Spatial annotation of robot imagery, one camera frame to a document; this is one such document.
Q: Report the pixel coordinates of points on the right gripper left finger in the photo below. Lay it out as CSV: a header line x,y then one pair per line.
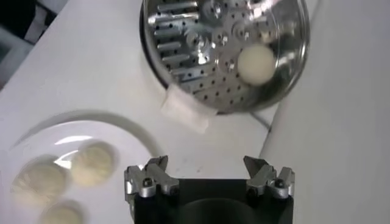
x,y
161,179

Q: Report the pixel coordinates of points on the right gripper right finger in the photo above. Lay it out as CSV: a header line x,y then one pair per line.
x,y
262,178

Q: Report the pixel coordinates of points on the white steamed baozi bun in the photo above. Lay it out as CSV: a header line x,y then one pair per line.
x,y
41,181
62,214
256,64
93,162

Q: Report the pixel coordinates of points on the stainless steel steamer basket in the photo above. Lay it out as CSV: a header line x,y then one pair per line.
x,y
182,45

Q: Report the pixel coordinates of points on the white round plate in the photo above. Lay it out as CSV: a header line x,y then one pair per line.
x,y
45,137

